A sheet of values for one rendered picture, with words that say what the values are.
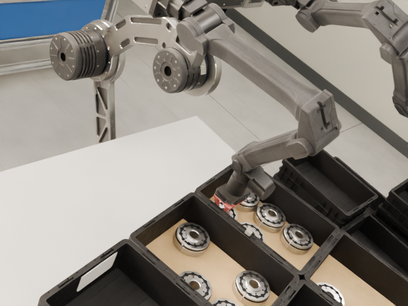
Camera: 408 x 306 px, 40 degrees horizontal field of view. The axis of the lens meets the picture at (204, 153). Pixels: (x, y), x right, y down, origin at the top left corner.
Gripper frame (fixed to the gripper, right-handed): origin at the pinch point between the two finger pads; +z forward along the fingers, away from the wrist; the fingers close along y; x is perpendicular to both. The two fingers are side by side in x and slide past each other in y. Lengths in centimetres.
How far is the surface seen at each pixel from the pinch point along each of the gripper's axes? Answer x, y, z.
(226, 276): -16.5, -15.2, 3.8
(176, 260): -4.4, -24.2, 3.9
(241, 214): -2.7, 8.8, 4.1
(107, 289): -1.5, -47.1, 3.9
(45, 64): 171, 68, 77
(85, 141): 115, 59, 89
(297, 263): -26.1, 10.0, 3.9
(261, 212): -7.0, 13.0, 1.2
